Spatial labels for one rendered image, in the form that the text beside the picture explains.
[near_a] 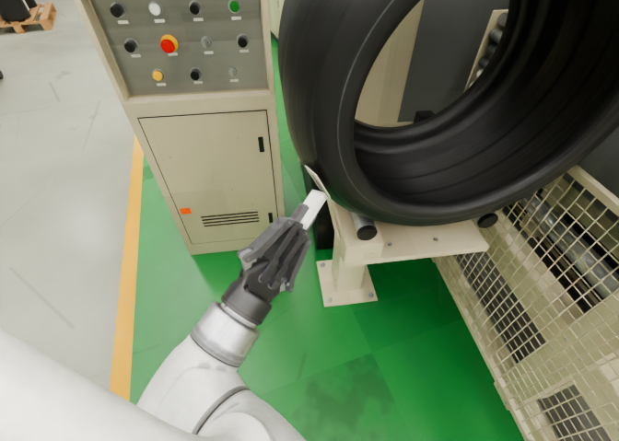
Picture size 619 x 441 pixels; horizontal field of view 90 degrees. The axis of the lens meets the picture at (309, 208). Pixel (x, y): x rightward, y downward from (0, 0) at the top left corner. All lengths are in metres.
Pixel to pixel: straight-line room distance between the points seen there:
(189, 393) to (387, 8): 0.52
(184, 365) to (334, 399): 1.03
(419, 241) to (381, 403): 0.82
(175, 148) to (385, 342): 1.23
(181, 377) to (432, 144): 0.76
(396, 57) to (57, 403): 0.86
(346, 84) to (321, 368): 1.25
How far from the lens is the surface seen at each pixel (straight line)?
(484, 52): 1.15
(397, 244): 0.81
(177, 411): 0.49
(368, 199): 0.57
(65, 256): 2.22
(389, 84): 0.91
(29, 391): 0.30
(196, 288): 1.74
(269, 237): 0.48
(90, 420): 0.31
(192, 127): 1.32
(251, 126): 1.29
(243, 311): 0.48
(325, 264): 1.71
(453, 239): 0.87
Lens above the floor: 1.41
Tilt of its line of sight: 45 degrees down
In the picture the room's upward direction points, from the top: straight up
